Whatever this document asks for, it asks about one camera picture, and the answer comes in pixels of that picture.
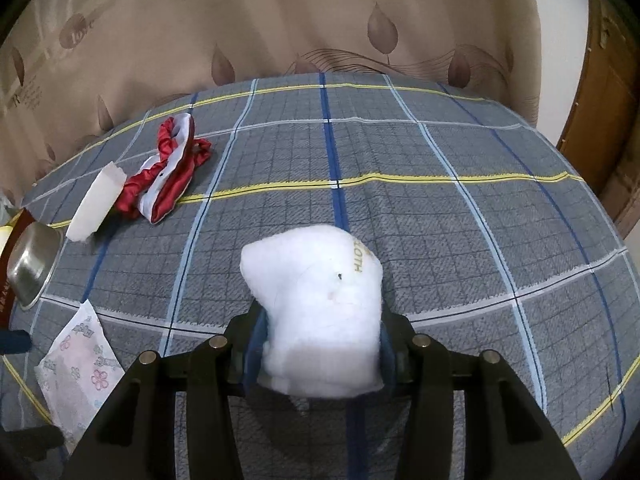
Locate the red white fabric pouch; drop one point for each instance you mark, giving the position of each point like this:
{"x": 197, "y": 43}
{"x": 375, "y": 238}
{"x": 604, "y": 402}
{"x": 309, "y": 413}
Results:
{"x": 154, "y": 190}

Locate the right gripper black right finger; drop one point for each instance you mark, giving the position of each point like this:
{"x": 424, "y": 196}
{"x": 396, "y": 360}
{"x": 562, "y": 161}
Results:
{"x": 507, "y": 435}

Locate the stainless steel bowl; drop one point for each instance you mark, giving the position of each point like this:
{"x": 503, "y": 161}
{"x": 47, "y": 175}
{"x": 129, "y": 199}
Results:
{"x": 32, "y": 261}

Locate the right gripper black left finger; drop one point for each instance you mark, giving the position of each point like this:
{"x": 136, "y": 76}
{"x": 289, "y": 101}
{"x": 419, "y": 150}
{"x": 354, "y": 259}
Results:
{"x": 133, "y": 434}

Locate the brown wooden door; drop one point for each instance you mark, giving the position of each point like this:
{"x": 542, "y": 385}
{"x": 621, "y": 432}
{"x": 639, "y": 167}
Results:
{"x": 601, "y": 135}

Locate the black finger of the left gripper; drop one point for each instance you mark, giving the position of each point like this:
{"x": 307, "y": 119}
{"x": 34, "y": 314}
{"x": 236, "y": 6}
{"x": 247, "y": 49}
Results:
{"x": 30, "y": 444}
{"x": 14, "y": 342}

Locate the white fluffy cloth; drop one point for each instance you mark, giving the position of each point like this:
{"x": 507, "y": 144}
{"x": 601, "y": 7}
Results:
{"x": 321, "y": 289}

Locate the beige leaf print curtain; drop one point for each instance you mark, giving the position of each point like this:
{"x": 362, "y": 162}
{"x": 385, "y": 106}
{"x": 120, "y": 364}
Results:
{"x": 73, "y": 69}

